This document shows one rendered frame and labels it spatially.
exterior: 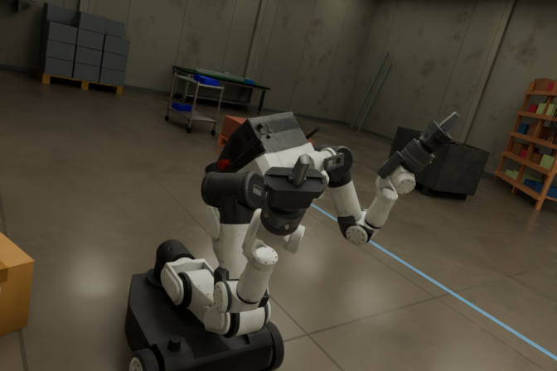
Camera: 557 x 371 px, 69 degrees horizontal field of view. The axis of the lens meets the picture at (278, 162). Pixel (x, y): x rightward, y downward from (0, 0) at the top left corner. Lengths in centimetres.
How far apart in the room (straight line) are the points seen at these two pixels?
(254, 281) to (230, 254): 12
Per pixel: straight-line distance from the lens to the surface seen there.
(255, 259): 96
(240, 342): 174
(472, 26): 1162
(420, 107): 1179
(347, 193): 143
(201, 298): 167
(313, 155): 113
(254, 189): 108
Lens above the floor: 124
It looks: 13 degrees down
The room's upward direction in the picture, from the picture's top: 14 degrees clockwise
